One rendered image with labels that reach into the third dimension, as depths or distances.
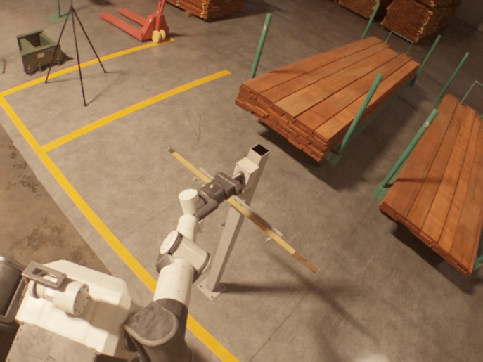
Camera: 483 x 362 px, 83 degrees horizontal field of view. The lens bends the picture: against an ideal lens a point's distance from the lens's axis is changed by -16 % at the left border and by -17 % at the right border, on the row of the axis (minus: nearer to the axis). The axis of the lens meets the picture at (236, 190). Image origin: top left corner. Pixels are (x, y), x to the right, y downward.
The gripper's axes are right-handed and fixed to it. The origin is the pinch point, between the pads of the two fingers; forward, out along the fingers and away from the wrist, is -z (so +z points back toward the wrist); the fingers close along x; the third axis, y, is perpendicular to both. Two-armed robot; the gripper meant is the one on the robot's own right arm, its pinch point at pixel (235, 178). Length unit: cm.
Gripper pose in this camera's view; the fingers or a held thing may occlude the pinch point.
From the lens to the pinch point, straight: 125.8
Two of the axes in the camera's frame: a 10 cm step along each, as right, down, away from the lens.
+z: -6.4, 4.8, -6.0
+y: 0.9, -7.3, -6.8
